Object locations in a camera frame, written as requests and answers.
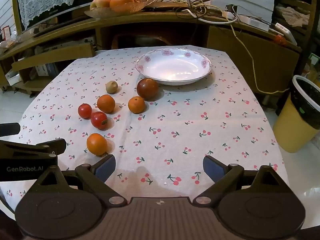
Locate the large orange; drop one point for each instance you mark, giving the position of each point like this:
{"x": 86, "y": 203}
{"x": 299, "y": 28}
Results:
{"x": 122, "y": 3}

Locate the yellow pink apple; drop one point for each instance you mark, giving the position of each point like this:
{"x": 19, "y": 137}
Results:
{"x": 100, "y": 3}

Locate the white router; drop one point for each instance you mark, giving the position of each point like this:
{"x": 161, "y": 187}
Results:
{"x": 286, "y": 32}

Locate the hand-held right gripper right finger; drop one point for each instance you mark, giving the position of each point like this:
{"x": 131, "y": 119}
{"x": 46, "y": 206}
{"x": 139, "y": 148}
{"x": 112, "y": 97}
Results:
{"x": 212, "y": 167}

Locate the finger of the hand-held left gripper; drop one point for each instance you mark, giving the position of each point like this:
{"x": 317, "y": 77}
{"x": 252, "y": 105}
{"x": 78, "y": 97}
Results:
{"x": 25, "y": 150}
{"x": 8, "y": 129}

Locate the wooden desk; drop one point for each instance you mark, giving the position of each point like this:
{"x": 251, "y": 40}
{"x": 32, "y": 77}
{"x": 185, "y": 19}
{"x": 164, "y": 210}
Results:
{"x": 155, "y": 22}

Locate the yellow trash bin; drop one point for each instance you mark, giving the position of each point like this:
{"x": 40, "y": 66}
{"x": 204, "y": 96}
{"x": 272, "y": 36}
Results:
{"x": 292, "y": 125}

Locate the cherry print tablecloth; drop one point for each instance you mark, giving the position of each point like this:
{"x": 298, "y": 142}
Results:
{"x": 175, "y": 130}

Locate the small orange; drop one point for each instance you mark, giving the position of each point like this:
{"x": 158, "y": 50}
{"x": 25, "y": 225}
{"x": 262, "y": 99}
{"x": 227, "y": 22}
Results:
{"x": 136, "y": 105}
{"x": 97, "y": 143}
{"x": 106, "y": 103}

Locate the small red object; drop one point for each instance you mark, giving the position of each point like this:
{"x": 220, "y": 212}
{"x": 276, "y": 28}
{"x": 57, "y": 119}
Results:
{"x": 279, "y": 40}

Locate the white vented box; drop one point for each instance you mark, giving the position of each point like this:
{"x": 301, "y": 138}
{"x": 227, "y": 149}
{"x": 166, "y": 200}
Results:
{"x": 255, "y": 22}

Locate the black plug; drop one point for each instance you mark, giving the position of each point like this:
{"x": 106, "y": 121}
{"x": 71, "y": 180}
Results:
{"x": 231, "y": 8}

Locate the white power strip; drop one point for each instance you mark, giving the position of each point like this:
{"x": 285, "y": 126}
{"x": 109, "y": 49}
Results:
{"x": 230, "y": 15}

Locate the white floral plate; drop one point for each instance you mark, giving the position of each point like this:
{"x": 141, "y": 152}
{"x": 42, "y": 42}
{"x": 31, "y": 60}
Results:
{"x": 172, "y": 67}

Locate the glass fruit bowl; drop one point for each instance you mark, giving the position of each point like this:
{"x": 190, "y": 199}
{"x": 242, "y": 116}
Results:
{"x": 100, "y": 12}

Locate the small brown kiwi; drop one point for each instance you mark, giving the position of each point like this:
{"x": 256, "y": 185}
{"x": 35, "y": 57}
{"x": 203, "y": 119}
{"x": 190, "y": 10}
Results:
{"x": 111, "y": 87}

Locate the dark shelving unit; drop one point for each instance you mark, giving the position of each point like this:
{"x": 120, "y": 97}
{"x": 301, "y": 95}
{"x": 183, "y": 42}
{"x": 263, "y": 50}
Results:
{"x": 292, "y": 12}

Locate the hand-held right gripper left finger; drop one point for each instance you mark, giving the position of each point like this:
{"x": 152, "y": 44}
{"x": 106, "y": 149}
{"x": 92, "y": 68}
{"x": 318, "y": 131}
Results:
{"x": 106, "y": 167}

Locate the large dark red tomato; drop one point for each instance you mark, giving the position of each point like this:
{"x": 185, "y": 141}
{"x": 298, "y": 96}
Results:
{"x": 147, "y": 89}

